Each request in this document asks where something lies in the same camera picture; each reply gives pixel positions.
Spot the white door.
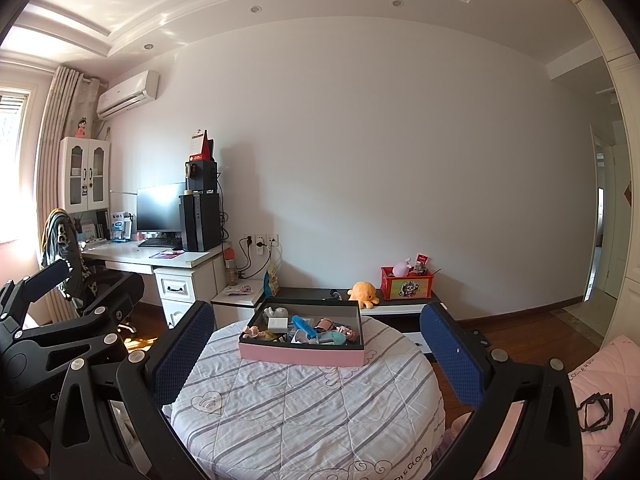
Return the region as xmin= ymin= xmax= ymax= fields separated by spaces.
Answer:
xmin=582 ymin=125 xmax=631 ymax=303

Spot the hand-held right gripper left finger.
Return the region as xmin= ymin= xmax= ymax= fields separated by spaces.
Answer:
xmin=49 ymin=300 xmax=216 ymax=480

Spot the white glass-door cabinet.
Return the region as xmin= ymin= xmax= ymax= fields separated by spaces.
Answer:
xmin=59 ymin=136 xmax=112 ymax=213

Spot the yellow octopus plush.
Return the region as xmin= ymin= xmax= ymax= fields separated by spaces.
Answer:
xmin=347 ymin=281 xmax=382 ymax=309

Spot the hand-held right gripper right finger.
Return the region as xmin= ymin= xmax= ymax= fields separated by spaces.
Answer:
xmin=419 ymin=301 xmax=583 ymax=480

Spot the white air conditioner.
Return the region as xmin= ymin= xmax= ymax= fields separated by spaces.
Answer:
xmin=96 ymin=71 xmax=160 ymax=121

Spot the black computer tower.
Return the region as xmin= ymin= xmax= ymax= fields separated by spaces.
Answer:
xmin=179 ymin=191 xmax=223 ymax=253

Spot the black power cable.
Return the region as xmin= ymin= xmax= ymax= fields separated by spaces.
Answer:
xmin=235 ymin=236 xmax=257 ymax=279

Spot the cream wardrobe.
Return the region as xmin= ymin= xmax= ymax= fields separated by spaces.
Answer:
xmin=562 ymin=0 xmax=640 ymax=241

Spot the person's left hand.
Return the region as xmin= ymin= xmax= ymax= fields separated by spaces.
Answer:
xmin=7 ymin=435 xmax=51 ymax=468

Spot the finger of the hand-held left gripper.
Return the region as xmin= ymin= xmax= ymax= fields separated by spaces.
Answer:
xmin=0 ymin=259 xmax=73 ymax=333
xmin=22 ymin=274 xmax=146 ymax=361

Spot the window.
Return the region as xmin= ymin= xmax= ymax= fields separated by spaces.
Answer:
xmin=0 ymin=87 xmax=36 ymax=243

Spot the white desk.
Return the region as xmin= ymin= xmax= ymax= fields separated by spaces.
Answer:
xmin=80 ymin=240 xmax=228 ymax=331

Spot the white side cabinet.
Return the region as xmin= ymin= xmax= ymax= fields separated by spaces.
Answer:
xmin=211 ymin=278 xmax=268 ymax=331

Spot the blue toy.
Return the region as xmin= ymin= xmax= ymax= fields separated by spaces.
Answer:
xmin=291 ymin=315 xmax=319 ymax=338

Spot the black box with round dial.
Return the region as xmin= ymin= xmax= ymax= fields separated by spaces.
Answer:
xmin=185 ymin=159 xmax=219 ymax=193

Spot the black computer monitor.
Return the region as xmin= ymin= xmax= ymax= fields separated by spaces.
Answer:
xmin=136 ymin=182 xmax=187 ymax=235

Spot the pale pink quilt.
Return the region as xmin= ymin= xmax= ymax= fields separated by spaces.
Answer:
xmin=565 ymin=332 xmax=640 ymax=480

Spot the blue white carton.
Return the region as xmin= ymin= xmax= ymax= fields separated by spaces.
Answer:
xmin=111 ymin=211 xmax=133 ymax=241

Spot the black folded frame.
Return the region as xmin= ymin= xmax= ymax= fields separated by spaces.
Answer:
xmin=577 ymin=392 xmax=614 ymax=433

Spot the red storage box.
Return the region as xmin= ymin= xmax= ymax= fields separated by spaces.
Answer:
xmin=380 ymin=266 xmax=433 ymax=302

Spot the pink box with black rim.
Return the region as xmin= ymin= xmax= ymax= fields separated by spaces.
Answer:
xmin=239 ymin=297 xmax=366 ymax=367

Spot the dark printed jacket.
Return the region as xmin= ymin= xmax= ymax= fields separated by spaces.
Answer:
xmin=41 ymin=208 xmax=93 ymax=306

